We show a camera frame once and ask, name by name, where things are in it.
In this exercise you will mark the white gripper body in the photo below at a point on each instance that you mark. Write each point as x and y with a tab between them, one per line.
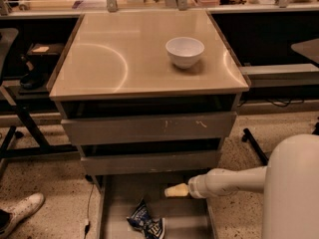
195	187

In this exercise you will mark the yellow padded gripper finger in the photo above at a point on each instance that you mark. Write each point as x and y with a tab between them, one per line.
180	190

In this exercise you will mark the blue chip bag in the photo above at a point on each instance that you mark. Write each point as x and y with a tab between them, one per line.
141	220

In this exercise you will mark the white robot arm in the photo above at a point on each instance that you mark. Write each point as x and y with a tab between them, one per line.
289	183

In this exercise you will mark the open bottom grey drawer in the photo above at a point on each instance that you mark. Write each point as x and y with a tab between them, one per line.
184	217

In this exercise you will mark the middle grey drawer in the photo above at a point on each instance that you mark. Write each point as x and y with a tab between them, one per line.
155	162

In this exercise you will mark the top grey drawer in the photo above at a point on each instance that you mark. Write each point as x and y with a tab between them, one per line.
148	128

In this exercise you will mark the grey drawer cabinet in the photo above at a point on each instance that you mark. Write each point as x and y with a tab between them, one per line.
116	65

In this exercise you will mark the black wheeled stand base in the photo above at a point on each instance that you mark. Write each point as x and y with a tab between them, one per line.
263	156

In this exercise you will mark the white ceramic bowl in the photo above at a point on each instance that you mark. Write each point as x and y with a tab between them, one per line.
184	52

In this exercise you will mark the white sneaker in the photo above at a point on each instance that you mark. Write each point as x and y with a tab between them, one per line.
11	216

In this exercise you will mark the black round object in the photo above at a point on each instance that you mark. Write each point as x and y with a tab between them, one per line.
32	81

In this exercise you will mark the dark box on shelf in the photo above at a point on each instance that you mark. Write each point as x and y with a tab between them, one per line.
45	49

